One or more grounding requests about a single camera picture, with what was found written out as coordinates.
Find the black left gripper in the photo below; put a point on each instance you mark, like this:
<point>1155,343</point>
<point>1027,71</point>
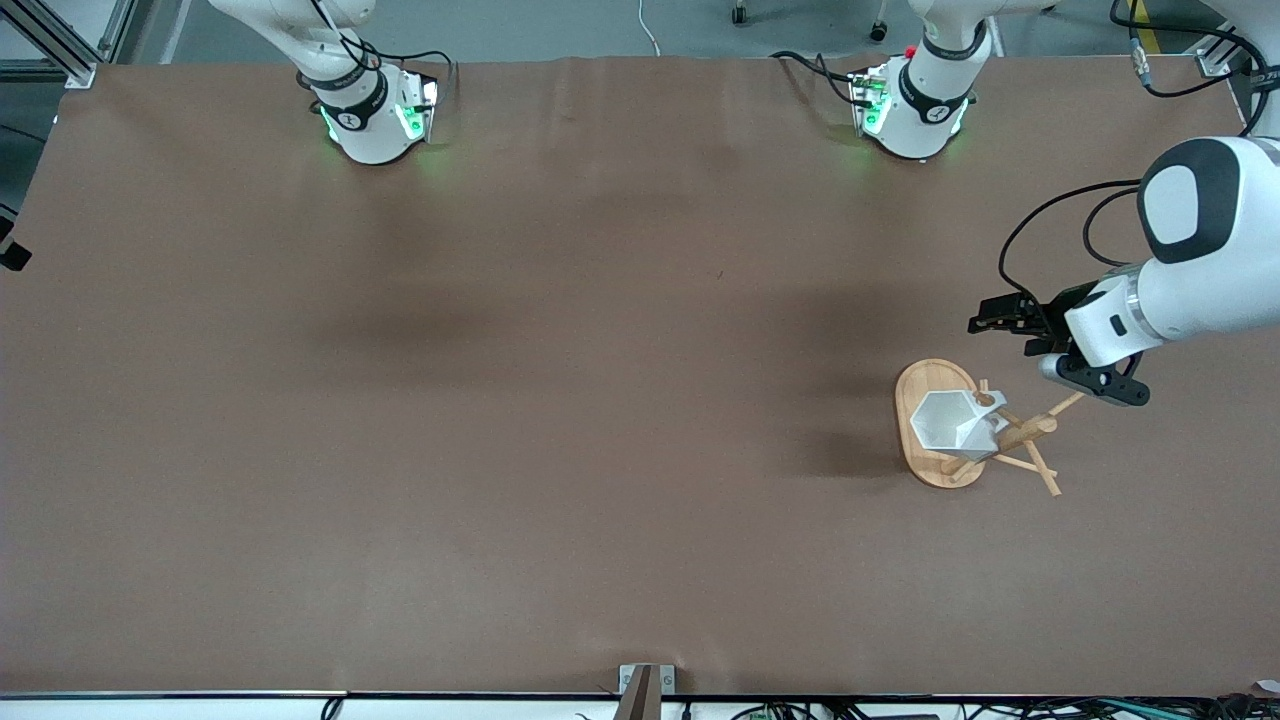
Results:
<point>1054,307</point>

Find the white faceted cup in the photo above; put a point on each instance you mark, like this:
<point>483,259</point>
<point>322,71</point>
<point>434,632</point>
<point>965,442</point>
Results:
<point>945,420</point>

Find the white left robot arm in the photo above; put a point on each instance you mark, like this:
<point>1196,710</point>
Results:
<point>1210,260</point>

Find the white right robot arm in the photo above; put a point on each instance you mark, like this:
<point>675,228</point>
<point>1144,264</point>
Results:
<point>365,120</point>

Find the wooden cup rack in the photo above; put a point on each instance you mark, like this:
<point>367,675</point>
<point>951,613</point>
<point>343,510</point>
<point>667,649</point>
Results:
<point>925,460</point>

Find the brown table cover sheet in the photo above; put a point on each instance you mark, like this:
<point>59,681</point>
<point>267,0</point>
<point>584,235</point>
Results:
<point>620,450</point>

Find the aluminium frame post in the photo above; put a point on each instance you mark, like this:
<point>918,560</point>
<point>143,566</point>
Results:
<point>1225,55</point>
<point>60,45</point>

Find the metal bracket with post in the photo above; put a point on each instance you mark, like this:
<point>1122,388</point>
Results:
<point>645,685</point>

